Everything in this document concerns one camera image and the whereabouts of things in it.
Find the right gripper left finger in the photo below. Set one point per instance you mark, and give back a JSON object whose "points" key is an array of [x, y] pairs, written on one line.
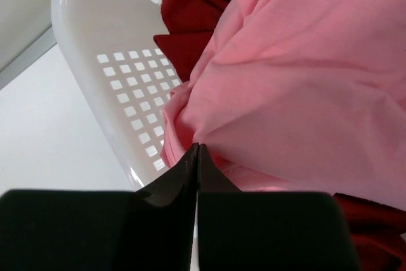
{"points": [[150, 229]]}

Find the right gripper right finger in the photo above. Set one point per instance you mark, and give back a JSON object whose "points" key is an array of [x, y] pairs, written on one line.
{"points": [[268, 230]]}

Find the pink t shirt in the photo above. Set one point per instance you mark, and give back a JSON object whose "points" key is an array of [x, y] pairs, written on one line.
{"points": [[301, 87]]}

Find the white plastic basket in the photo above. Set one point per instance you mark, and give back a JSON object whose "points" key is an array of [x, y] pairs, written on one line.
{"points": [[123, 75]]}

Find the dark red t shirt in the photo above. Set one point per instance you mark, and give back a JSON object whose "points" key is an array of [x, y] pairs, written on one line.
{"points": [[190, 23]]}

